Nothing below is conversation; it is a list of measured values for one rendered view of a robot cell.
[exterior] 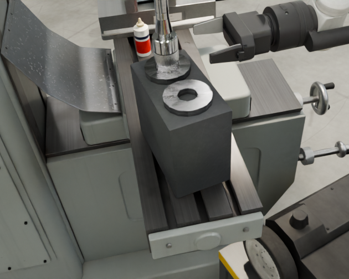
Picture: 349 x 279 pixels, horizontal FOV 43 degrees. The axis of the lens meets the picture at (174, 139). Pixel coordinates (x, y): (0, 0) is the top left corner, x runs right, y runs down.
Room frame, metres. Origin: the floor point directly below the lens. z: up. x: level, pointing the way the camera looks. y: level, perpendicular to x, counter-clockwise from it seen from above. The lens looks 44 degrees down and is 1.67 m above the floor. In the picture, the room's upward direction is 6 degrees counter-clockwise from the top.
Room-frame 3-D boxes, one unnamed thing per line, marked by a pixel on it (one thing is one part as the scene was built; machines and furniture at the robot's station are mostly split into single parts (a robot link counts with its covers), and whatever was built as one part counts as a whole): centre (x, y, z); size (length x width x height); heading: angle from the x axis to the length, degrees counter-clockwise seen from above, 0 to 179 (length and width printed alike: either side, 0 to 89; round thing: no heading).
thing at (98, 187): (1.09, 0.00, 0.47); 0.80 x 0.30 x 0.60; 97
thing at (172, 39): (0.72, 0.00, 1.23); 0.05 x 0.05 x 0.01
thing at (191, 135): (0.67, -0.02, 1.07); 0.22 x 0.12 x 0.20; 18
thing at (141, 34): (1.08, 0.06, 1.02); 0.04 x 0.04 x 0.11
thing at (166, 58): (0.72, 0.00, 1.19); 0.05 x 0.05 x 0.06
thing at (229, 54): (0.68, -0.11, 1.20); 0.06 x 0.02 x 0.03; 100
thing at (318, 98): (1.15, -0.47, 0.67); 0.16 x 0.12 x 0.12; 97
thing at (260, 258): (0.67, -0.24, 0.50); 0.20 x 0.05 x 0.20; 26
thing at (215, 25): (0.79, -0.09, 1.20); 0.06 x 0.02 x 0.03; 100
